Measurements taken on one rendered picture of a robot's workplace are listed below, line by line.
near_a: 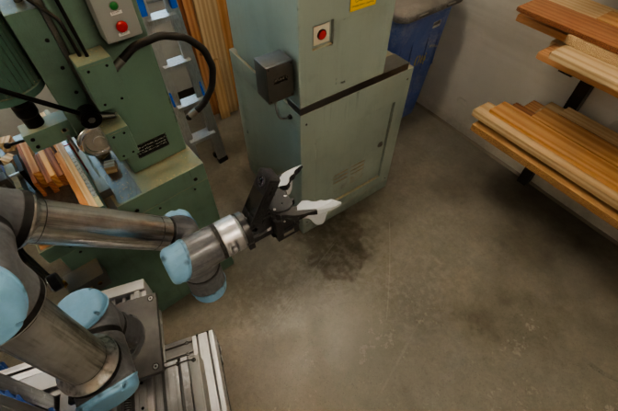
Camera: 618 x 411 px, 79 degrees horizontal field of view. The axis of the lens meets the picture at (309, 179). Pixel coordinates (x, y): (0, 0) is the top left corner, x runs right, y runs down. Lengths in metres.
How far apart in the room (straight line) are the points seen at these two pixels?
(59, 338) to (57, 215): 0.20
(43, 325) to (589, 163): 2.03
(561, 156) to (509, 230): 0.62
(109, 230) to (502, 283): 1.95
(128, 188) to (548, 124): 1.94
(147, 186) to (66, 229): 0.77
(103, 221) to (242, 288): 1.37
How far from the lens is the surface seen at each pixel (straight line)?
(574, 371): 2.25
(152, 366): 1.13
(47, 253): 1.35
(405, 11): 2.21
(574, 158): 2.09
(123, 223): 0.79
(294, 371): 1.90
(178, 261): 0.72
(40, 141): 1.47
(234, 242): 0.73
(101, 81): 1.23
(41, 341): 0.73
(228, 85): 2.90
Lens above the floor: 1.85
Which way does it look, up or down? 49 degrees down
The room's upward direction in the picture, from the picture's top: straight up
